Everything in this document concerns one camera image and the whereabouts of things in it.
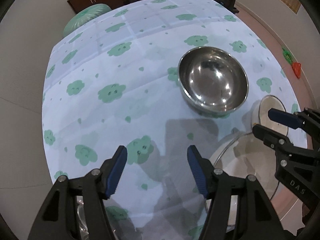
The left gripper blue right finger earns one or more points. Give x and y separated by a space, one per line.
215 185

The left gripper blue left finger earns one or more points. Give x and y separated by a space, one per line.
99 185

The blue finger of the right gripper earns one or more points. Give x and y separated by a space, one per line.
271 138
284 118

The small white enamel bowl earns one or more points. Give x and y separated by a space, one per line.
261 110

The large white enamel bowl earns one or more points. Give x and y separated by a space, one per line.
243 155

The small steel bowl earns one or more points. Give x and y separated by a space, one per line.
212 81

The orange toy on floor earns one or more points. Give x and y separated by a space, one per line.
296 66

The green toy on floor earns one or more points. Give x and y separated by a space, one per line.
287 55

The cloud pattern tablecloth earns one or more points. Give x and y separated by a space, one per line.
114 82

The green plastic stool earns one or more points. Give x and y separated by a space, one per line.
85 16

